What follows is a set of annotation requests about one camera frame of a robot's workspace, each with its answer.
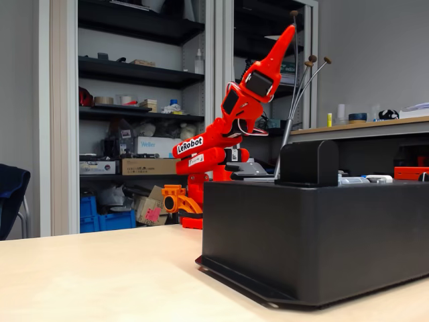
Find white plastic cup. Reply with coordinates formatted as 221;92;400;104
336;103;349;126

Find red display module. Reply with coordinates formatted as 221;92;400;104
393;166;429;181

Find black task board box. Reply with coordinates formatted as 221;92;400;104
195;179;429;309

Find silver metal hinge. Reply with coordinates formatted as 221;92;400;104
337;173;369;186

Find long brown cardboard box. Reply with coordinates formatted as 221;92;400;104
121;158;182;176

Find stack of books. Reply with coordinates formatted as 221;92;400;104
280;61;298;85

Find metal stand cork balls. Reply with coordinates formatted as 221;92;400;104
273;9;333;179

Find orange table clamp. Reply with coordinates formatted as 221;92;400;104
161;184;204;216

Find black rounded block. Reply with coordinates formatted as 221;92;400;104
274;140;340;188

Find wooden top desk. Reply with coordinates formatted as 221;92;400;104
289;115;429;146

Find cardboard box pink sticker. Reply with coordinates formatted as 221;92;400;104
135;185;169;227

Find clear plastic bottle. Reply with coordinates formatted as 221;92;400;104
194;48;205;75

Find black notched cable bracket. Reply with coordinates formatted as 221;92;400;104
225;161;275;179

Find tall blue plastic crate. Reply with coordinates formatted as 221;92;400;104
79;195;100;234

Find low blue plastic crate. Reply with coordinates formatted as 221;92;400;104
98;209;137;232

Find dark blue chair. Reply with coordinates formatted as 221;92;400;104
0;163;32;242

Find white latch block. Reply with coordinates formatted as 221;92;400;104
365;174;393;184

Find white labelled flat box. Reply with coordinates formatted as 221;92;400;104
79;160;117;176

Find small wooden boxes stack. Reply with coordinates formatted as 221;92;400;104
138;99;158;113

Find white servo cable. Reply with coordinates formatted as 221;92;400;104
226;81;270;137

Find metal chair frame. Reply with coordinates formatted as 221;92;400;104
16;195;32;239

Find clear plastic container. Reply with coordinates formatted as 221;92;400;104
115;94;139;107

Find grey metal shelving cabinet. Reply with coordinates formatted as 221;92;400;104
50;0;319;236

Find dark red object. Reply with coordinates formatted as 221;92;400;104
78;86;95;108

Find white Weller box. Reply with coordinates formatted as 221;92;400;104
133;136;188;160

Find white paper stack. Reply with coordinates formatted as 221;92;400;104
400;101;429;119

